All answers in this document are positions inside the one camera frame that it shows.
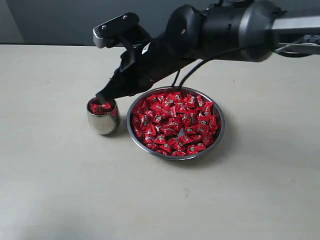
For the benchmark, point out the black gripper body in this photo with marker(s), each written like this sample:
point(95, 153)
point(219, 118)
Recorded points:
point(166, 54)

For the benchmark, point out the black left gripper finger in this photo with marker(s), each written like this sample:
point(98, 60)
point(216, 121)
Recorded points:
point(105, 95)

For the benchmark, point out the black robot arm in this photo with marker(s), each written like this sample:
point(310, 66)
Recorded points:
point(243, 30)

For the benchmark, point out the stainless steel cup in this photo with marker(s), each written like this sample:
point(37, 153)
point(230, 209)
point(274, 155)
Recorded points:
point(104, 124)

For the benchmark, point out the stainless steel bowl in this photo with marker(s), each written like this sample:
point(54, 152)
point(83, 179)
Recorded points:
point(175, 123)

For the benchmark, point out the pile of red wrapped candies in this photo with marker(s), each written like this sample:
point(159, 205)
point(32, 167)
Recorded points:
point(175, 123)

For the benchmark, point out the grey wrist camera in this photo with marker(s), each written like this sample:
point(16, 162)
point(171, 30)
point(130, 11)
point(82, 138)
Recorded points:
point(124, 29)

